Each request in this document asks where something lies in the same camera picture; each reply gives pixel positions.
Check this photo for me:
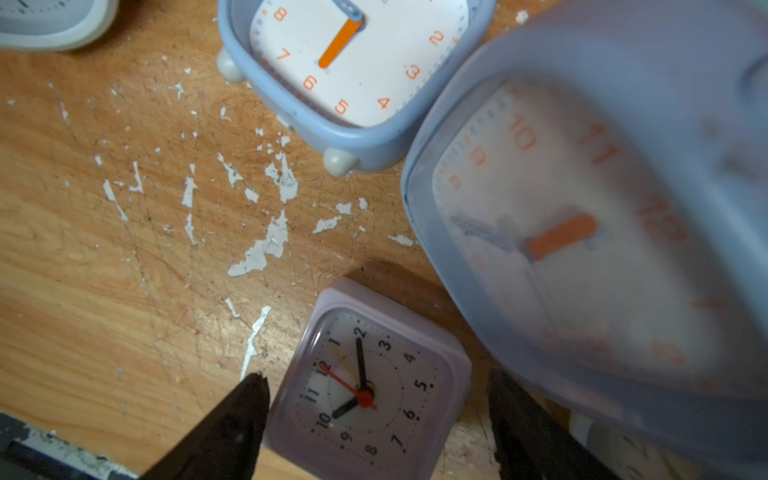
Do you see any lilac square alarm clock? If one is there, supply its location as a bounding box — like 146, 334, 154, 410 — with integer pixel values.
263, 277, 473, 479

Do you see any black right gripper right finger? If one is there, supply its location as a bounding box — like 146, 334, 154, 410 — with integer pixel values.
487, 369, 617, 479

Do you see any white twin-bell alarm clock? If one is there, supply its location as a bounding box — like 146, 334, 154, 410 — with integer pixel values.
1, 0, 119, 52

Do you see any blue rounded square clock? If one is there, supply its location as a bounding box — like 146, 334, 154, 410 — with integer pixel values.
217, 0, 497, 177

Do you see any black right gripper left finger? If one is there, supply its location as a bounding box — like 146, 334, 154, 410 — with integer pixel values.
141, 373, 270, 479

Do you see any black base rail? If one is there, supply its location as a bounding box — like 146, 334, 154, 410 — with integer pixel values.
1, 412, 138, 479

